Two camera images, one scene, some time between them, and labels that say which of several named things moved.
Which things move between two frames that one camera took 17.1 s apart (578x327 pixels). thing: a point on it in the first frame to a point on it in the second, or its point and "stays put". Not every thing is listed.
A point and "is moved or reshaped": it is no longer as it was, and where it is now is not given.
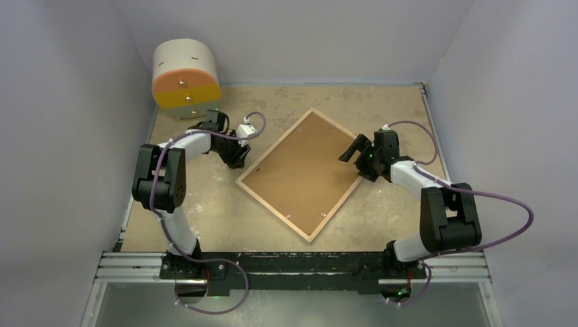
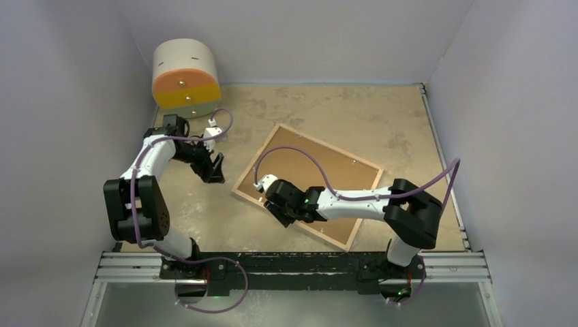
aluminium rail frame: x=435 y=269 stays put
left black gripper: x=236 y=159 to x=208 y=171
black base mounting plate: x=362 y=271 stays put
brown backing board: x=303 y=178 is moved or reshaped
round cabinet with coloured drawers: x=185 y=83 stays put
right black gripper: x=362 y=144 to x=287 y=221
